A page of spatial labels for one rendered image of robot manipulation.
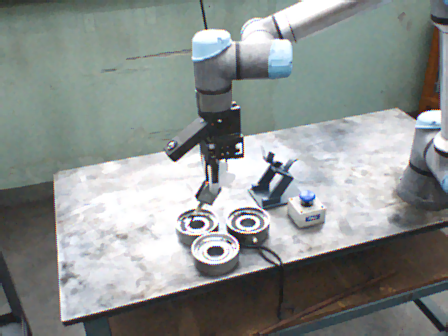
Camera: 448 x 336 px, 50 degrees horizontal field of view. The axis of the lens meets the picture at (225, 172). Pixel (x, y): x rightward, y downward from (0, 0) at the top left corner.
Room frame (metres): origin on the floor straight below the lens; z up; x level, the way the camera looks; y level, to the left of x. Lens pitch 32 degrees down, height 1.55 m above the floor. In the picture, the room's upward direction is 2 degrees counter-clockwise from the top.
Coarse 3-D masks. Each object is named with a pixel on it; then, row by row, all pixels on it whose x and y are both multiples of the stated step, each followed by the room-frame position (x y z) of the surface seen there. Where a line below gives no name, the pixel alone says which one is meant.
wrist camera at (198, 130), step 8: (200, 120) 0.92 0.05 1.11; (208, 120) 0.90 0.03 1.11; (184, 128) 0.92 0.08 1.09; (192, 128) 0.91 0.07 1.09; (200, 128) 0.89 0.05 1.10; (208, 128) 0.89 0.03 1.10; (176, 136) 0.91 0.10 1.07; (184, 136) 0.89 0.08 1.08; (192, 136) 0.88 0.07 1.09; (200, 136) 0.89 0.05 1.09; (168, 144) 0.90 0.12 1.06; (176, 144) 0.88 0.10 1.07; (184, 144) 0.87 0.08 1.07; (192, 144) 0.88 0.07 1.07; (168, 152) 0.87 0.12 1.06; (176, 152) 0.87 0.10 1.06; (184, 152) 0.87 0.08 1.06; (176, 160) 0.87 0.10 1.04
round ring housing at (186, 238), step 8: (192, 208) 0.97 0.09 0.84; (184, 216) 0.95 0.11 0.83; (208, 216) 0.95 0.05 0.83; (216, 216) 0.93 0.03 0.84; (176, 224) 0.91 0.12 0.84; (192, 224) 0.94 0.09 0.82; (200, 224) 0.94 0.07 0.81; (208, 224) 0.92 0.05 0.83; (216, 224) 0.90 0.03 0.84; (176, 232) 0.90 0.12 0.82; (184, 232) 0.88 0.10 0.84; (192, 232) 0.89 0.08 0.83; (200, 232) 0.89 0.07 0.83; (208, 232) 0.88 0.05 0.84; (184, 240) 0.88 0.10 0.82; (192, 240) 0.87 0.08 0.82
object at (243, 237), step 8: (240, 208) 0.97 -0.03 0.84; (248, 208) 0.97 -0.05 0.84; (256, 208) 0.96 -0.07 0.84; (232, 216) 0.95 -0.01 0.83; (248, 216) 0.94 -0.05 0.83; (264, 216) 0.94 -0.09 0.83; (240, 224) 0.93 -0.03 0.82; (248, 224) 0.94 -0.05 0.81; (256, 224) 0.91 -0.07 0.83; (232, 232) 0.88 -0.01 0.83; (240, 232) 0.87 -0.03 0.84; (248, 232) 0.87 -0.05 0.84; (256, 232) 0.87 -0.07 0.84; (264, 232) 0.88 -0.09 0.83; (240, 240) 0.87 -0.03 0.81; (248, 240) 0.87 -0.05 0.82
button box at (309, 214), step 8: (288, 200) 0.99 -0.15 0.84; (296, 200) 0.98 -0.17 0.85; (288, 208) 0.99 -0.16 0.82; (296, 208) 0.95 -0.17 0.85; (304, 208) 0.95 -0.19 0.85; (312, 208) 0.95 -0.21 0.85; (320, 208) 0.94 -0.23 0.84; (296, 216) 0.94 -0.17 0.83; (304, 216) 0.93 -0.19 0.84; (312, 216) 0.93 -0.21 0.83; (320, 216) 0.94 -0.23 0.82; (296, 224) 0.94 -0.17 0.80; (304, 224) 0.93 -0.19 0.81; (312, 224) 0.94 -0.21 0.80
